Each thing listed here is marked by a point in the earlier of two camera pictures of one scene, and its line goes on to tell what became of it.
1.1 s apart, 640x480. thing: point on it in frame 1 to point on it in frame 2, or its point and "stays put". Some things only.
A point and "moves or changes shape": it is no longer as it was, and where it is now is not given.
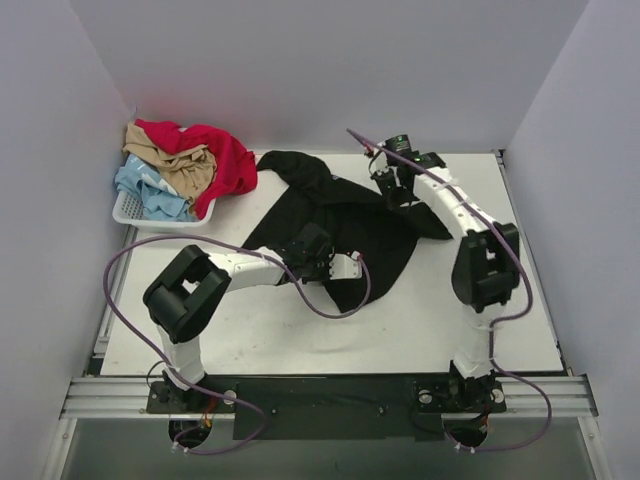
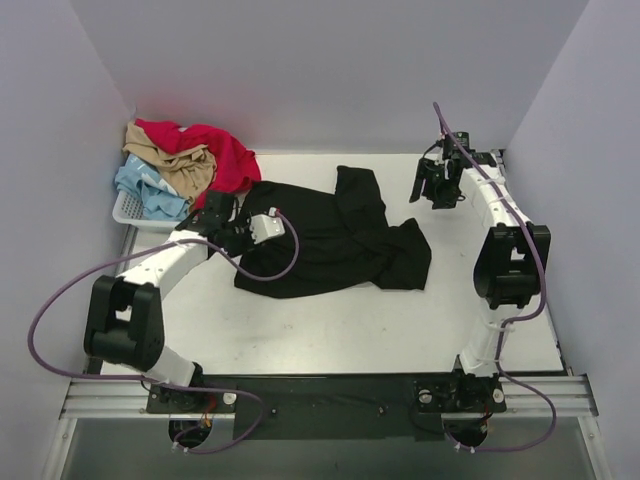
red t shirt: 236,170 stays put
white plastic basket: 128,210 stays put
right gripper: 392,192 to 435,176
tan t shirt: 190,170 stays put
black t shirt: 384,233 moves or changes shape
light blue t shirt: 158,204 stays put
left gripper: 320,245 to 242,232
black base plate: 333,407 stays put
